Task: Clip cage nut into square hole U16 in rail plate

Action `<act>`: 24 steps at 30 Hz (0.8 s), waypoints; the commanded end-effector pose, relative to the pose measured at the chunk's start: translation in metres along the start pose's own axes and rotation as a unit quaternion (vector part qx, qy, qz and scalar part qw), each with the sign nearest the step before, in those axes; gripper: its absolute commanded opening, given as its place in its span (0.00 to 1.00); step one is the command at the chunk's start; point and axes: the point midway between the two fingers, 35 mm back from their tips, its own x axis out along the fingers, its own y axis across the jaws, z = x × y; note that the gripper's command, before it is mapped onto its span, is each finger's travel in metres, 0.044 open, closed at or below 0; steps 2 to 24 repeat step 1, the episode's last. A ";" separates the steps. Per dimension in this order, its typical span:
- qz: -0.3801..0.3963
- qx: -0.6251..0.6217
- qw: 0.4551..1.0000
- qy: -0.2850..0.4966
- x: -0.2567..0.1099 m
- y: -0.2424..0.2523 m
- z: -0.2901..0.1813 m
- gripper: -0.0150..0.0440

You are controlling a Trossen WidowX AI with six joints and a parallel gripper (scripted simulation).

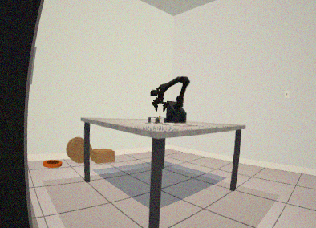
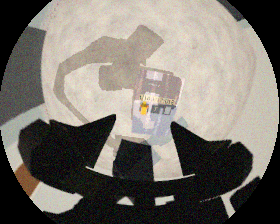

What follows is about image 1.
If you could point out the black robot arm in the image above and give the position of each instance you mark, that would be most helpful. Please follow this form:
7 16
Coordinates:
164 87

